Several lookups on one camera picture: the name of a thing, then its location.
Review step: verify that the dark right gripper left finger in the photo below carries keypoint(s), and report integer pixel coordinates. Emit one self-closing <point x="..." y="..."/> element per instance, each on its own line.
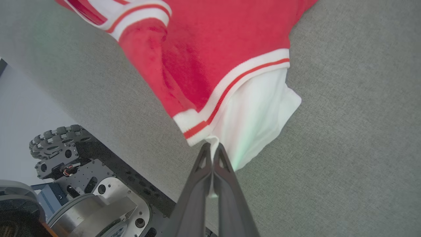
<point x="194" y="197"/>

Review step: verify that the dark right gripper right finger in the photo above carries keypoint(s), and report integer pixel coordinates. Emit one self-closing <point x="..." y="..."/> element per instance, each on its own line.
<point x="230" y="200"/>

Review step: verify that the red and white garment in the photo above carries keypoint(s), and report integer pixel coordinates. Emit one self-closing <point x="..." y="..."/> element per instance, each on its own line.
<point x="204" y="49"/>

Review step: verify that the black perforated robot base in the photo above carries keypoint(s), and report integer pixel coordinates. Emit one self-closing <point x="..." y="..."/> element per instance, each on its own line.
<point x="131" y="171"/>

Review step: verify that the grey fabric sofa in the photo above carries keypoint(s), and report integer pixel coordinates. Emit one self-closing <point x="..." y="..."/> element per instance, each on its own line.
<point x="345" y="131"/>

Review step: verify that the blue grey electronics box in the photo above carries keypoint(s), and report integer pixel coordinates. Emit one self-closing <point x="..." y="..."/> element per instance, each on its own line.
<point x="52" y="199"/>

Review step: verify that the black omni wheel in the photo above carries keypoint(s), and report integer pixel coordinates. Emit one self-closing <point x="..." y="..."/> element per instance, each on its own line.
<point x="56" y="140"/>

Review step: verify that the grey round robot waist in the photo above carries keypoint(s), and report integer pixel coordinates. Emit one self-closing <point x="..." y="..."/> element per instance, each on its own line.
<point x="16" y="204"/>

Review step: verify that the round metal base plate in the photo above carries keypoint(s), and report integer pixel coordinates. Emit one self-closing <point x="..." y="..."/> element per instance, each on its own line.
<point x="98" y="210"/>

